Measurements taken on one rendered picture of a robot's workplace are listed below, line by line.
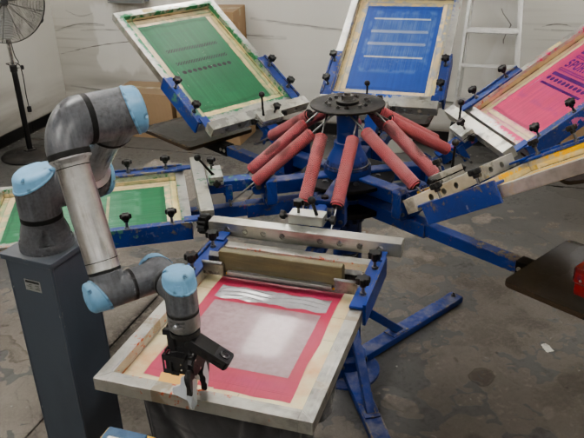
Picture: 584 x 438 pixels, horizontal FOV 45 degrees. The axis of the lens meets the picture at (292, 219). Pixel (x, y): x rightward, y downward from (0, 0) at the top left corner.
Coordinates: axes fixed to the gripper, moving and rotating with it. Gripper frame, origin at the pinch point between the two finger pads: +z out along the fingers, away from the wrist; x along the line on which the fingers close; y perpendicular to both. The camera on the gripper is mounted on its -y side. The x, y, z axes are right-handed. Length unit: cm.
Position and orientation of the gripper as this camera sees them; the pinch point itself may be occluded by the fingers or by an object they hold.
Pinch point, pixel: (200, 397)
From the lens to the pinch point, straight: 178.8
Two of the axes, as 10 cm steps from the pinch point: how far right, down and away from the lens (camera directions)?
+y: -9.5, -1.1, 3.0
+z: 0.3, 9.0, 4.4
